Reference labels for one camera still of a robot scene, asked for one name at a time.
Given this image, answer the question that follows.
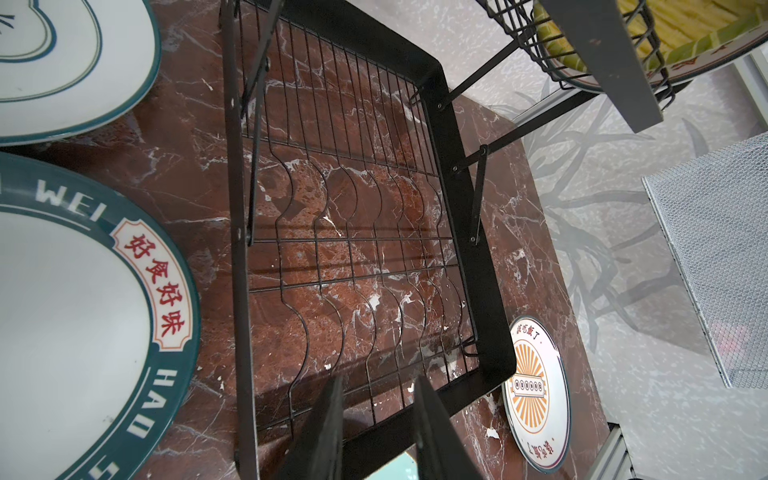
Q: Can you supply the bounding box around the black wire dish rack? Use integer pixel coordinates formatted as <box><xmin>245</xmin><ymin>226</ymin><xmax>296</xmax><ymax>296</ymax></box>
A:
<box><xmin>219</xmin><ymin>1</ymin><xmax>599</xmax><ymax>479</ymax></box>

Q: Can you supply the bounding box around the large white orange sunburst plate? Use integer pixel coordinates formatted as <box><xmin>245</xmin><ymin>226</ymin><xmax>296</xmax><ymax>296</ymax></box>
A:
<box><xmin>502</xmin><ymin>316</ymin><xmax>572</xmax><ymax>474</ymax></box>

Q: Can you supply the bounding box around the pink object in basket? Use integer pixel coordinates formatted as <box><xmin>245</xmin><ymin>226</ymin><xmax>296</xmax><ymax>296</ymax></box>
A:
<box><xmin>713</xmin><ymin>323</ymin><xmax>752</xmax><ymax>368</ymax></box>

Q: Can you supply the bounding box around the white wire mesh basket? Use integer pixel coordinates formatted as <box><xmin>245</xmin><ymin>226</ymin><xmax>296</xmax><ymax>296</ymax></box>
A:
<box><xmin>642</xmin><ymin>134</ymin><xmax>767</xmax><ymax>389</ymax></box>

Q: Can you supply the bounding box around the white plate grey flower outline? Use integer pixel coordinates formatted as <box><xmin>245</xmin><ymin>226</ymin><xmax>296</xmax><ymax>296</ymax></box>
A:
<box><xmin>1</xmin><ymin>1</ymin><xmax>161</xmax><ymax>147</ymax></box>

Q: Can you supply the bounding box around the small white orange sunburst plate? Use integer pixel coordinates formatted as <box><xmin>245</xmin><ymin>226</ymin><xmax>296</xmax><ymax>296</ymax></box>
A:
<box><xmin>538</xmin><ymin>8</ymin><xmax>767</xmax><ymax>93</ymax></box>

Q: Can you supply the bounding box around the white plate green lettered rim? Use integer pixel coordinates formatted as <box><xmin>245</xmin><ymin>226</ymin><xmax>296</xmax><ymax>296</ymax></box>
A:
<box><xmin>1</xmin><ymin>153</ymin><xmax>201</xmax><ymax>479</ymax></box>

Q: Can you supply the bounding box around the yellow green woven plate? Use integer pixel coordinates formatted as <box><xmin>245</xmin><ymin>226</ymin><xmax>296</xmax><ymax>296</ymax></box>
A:
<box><xmin>537</xmin><ymin>0</ymin><xmax>767</xmax><ymax>73</ymax></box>

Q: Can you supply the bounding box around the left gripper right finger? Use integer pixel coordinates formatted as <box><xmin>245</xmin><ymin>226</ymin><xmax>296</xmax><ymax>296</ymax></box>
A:
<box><xmin>413</xmin><ymin>376</ymin><xmax>482</xmax><ymax>479</ymax></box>

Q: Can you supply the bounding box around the mint green flower plate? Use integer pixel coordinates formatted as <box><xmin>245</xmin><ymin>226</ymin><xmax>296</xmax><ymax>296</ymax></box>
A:
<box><xmin>366</xmin><ymin>452</ymin><xmax>419</xmax><ymax>480</ymax></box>

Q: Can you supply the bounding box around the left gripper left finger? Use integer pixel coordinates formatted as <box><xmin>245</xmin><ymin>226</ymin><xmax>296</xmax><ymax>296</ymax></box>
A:
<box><xmin>277</xmin><ymin>376</ymin><xmax>344</xmax><ymax>479</ymax></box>

